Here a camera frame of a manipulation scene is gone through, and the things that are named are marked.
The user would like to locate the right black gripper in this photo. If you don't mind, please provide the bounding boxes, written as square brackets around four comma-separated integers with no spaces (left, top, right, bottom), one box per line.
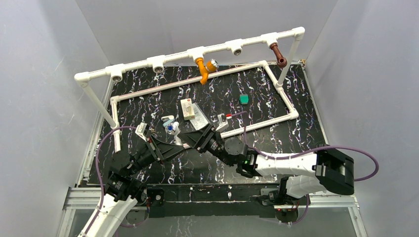
[177,123,234,167]

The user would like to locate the white faucet chrome knob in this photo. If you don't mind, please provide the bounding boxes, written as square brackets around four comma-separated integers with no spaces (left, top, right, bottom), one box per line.
[164,121,183,146]

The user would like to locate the white PVC pipe frame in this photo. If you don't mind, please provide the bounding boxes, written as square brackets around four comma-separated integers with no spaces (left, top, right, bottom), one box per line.
[74,27,306,154]

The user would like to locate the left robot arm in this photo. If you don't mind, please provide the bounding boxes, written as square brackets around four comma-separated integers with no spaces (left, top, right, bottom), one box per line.
[78,136,185,237]

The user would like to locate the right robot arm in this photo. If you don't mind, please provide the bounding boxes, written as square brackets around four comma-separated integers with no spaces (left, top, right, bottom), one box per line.
[178,124,355,204]

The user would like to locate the clear plastic package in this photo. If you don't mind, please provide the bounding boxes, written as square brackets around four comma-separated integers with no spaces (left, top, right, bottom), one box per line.
[190,103,209,130]

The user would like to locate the green tape roll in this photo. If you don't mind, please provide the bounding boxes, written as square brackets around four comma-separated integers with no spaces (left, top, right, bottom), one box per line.
[239,94,249,105]

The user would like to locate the orange faucet chrome knob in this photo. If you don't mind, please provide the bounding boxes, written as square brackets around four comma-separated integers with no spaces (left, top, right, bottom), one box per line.
[195,57,219,85]

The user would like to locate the brown faucet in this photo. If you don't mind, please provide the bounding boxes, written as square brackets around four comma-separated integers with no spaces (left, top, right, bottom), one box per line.
[269,42,288,68]

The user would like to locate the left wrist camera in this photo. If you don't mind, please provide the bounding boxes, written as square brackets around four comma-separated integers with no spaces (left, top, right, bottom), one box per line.
[135,122,149,141]

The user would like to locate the light blue faucet handle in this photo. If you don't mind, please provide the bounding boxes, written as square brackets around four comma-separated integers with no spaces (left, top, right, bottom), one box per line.
[161,115,174,123]

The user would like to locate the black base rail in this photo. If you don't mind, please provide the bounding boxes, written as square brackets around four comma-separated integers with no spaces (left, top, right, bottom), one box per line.
[65,183,357,220]

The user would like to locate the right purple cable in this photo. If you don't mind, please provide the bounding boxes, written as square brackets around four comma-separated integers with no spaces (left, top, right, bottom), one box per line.
[226,111,379,226]

